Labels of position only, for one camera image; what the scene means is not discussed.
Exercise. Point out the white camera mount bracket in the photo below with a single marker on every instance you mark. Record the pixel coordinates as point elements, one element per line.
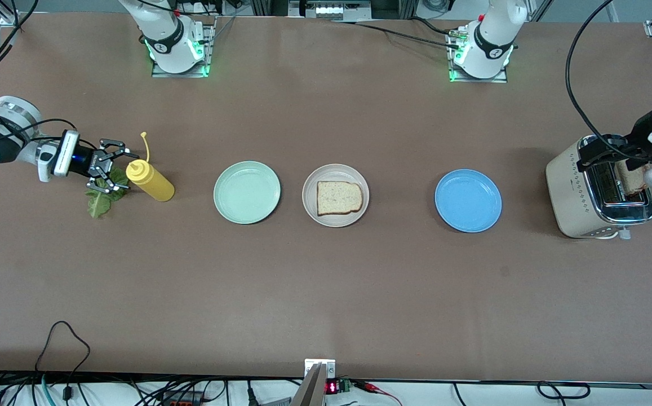
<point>328,367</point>

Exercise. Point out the green lettuce leaf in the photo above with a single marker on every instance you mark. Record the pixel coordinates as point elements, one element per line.
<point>97,206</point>

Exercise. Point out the beige plate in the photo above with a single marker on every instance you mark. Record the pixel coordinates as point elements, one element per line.
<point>337,172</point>

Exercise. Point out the blue plate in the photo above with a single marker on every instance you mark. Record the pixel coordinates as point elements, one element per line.
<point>468,201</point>

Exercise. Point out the lit control box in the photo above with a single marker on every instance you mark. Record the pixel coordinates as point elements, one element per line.
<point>328,10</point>

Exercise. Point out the cream and chrome toaster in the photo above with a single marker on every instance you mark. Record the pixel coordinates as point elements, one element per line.
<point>568,192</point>

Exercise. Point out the toasted bread slice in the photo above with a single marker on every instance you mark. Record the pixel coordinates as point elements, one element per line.
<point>633,180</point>
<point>338,198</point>

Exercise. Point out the red LED display module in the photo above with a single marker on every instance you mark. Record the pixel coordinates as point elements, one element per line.
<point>332,387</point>

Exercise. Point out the yellow squeeze bottle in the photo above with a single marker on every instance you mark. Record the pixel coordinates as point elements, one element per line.
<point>154,183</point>

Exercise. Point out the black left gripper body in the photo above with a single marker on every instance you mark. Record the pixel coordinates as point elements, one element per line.
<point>639,133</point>

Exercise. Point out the grey metal camera bar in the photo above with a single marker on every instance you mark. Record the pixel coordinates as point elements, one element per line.
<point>311,392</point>

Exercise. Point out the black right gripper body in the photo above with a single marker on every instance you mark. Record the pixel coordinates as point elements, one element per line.
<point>99,164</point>

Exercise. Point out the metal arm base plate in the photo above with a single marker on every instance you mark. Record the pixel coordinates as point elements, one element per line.
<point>211,45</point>
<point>475,80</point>

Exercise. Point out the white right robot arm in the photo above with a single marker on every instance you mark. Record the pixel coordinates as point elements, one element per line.
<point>168,39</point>

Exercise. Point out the mint green plate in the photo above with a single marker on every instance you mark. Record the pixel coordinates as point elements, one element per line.
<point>247,192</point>

